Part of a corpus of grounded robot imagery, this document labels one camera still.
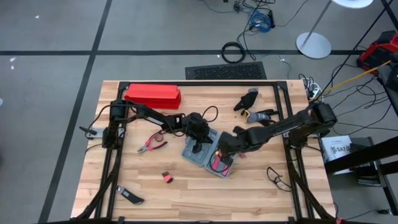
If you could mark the black metal cart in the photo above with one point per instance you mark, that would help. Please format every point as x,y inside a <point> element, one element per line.
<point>367,155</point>

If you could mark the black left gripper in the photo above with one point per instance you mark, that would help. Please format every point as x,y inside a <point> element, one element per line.
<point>199,127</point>

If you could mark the grey-blue plastic tool case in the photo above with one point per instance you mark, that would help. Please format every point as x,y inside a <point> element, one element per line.
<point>191,155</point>

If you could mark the red plastic bin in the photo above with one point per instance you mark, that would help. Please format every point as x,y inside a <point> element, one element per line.
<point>152,96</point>

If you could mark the black utility knife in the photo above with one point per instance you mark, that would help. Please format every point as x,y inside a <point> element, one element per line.
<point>132,196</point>

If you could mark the red and black power station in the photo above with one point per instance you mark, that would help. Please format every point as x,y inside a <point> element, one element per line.
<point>376,53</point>

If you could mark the grey and black work glove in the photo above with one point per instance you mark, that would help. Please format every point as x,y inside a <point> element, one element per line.
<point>259,117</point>

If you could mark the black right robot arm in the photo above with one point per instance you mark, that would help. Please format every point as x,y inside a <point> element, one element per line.
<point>286,126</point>

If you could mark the white power strip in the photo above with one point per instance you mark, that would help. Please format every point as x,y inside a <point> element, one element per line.
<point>314,90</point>

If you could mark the black power strip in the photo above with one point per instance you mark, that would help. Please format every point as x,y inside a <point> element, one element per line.
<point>271,18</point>

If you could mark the black framed safety glasses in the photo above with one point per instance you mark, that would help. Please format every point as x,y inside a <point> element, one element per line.
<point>276,179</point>

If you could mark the thin black pole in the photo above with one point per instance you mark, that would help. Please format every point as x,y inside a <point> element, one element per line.
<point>354,49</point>

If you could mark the black aluminium table frame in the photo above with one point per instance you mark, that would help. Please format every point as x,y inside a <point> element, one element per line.
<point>278,93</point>

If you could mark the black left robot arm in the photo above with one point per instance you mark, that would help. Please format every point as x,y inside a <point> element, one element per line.
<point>149,115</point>

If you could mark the white cardboard box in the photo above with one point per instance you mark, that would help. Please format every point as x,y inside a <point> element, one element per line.
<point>335,149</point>

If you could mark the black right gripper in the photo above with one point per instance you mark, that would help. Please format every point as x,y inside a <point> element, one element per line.
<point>236,143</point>

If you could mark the red black hex key set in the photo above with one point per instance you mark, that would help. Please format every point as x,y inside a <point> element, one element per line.
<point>168,178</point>

